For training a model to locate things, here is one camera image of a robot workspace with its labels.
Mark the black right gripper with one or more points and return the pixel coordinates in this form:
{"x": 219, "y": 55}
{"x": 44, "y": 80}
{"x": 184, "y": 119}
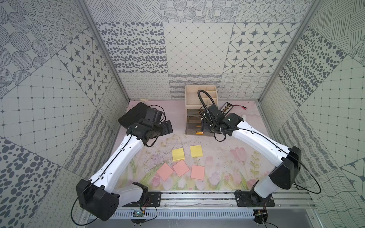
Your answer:
{"x": 204, "y": 125}

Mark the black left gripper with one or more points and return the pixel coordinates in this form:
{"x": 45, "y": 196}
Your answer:
{"x": 164, "y": 127}

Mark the translucent drawer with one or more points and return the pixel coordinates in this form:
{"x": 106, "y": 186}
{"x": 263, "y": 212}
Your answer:
{"x": 193, "y": 125}
{"x": 194, "y": 112}

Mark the yellow sticky pad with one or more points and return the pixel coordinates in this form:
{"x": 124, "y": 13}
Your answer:
{"x": 178, "y": 154}
{"x": 196, "y": 151}

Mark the pink sticky pad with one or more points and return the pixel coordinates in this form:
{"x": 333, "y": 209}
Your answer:
{"x": 181, "y": 168}
{"x": 198, "y": 172}
{"x": 165, "y": 171}

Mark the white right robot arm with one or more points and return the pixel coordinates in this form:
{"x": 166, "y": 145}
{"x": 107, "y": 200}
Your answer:
{"x": 286, "y": 161}

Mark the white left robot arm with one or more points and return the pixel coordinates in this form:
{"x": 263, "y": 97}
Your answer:
{"x": 98, "y": 195}

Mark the black battery holder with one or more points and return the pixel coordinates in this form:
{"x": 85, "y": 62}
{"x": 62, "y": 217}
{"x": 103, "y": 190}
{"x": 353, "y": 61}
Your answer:
{"x": 227, "y": 107}

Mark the black plastic tool case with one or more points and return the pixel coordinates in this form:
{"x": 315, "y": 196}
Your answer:
{"x": 133, "y": 115}

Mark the floral pink table mat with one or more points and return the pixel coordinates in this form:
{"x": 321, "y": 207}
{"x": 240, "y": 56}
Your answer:
{"x": 229, "y": 163}

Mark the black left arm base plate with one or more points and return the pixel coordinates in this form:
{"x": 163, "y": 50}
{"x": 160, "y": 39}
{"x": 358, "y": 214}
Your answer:
{"x": 149, "y": 199}

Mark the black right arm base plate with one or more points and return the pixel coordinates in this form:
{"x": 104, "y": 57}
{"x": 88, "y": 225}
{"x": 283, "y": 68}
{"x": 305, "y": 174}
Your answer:
{"x": 251, "y": 199}

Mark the aluminium mounting rail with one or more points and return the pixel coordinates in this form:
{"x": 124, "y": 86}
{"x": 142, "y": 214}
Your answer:
{"x": 212, "y": 205}

